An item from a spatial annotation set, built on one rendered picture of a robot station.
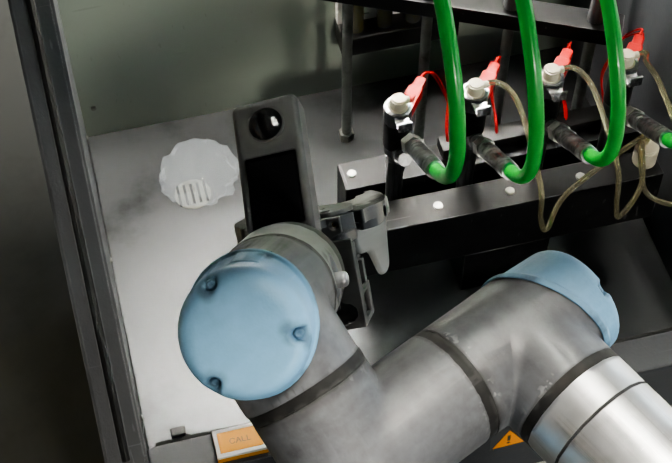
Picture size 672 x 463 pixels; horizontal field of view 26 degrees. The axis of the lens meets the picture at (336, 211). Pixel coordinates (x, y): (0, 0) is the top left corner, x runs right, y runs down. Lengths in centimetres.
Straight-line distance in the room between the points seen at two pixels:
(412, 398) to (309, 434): 6
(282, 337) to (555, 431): 17
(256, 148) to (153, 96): 82
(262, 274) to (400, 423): 12
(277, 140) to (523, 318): 22
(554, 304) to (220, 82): 99
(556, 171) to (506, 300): 74
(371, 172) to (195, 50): 29
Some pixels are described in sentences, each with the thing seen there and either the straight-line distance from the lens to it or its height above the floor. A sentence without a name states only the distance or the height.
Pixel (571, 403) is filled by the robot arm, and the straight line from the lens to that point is 84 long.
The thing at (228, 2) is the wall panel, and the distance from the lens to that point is 169.
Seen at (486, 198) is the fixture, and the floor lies 98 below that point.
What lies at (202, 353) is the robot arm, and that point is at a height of 156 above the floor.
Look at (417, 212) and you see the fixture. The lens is 154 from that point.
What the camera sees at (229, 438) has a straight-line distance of 143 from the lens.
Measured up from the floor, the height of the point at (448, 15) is 137.
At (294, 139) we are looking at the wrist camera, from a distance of 97.
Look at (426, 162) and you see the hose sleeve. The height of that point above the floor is 118.
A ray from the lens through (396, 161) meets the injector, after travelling 148.
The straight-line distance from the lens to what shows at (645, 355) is 151.
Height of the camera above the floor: 223
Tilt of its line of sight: 54 degrees down
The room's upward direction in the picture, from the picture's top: straight up
